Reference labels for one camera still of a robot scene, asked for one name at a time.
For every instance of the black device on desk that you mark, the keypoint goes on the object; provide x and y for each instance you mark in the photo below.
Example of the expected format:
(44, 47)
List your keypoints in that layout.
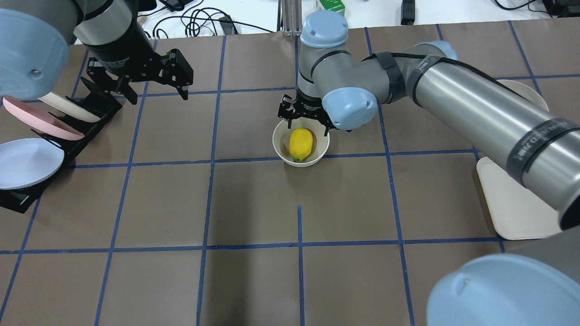
(408, 12)

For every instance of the pink plate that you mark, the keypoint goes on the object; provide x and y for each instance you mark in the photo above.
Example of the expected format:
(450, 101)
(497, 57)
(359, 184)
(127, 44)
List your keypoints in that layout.
(41, 120)

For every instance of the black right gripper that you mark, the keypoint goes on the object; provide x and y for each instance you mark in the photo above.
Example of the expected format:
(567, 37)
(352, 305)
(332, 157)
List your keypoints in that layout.
(308, 107)

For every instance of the aluminium frame post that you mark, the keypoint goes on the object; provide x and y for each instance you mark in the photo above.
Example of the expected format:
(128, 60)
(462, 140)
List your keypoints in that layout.
(289, 17)

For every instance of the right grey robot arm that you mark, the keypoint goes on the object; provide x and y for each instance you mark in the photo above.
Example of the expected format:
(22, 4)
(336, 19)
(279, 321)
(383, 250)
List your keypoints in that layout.
(215, 231)

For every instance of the black dish rack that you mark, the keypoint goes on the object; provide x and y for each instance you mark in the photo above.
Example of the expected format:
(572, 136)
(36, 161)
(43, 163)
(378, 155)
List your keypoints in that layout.
(98, 102)

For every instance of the yellow lemon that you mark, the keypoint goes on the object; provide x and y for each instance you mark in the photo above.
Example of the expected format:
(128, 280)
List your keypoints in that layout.
(301, 144)

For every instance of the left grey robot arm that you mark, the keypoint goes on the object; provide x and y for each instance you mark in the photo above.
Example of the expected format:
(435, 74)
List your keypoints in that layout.
(36, 35)

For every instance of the green white box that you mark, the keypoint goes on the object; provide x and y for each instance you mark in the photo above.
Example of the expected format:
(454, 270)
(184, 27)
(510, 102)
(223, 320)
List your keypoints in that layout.
(337, 6)

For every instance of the cream plate in rack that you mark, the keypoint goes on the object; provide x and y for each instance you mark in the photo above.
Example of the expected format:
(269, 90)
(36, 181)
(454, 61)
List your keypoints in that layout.
(69, 107)

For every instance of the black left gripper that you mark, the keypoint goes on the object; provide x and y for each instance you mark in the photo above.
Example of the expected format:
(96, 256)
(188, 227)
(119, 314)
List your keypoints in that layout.
(118, 53)

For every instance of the light blue plate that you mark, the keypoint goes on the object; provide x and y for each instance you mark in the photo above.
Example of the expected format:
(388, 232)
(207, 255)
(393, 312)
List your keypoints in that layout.
(26, 162)

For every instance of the black power adapter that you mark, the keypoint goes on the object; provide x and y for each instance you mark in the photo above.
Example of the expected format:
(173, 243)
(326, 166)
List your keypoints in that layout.
(175, 5)

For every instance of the white rectangular tray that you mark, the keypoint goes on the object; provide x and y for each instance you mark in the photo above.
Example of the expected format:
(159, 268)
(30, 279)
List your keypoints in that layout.
(516, 212)

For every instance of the white ceramic bowl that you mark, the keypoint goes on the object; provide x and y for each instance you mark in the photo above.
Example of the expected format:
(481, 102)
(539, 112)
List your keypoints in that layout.
(281, 137)

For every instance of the round white plate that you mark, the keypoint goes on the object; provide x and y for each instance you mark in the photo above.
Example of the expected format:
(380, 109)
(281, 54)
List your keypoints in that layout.
(526, 92)

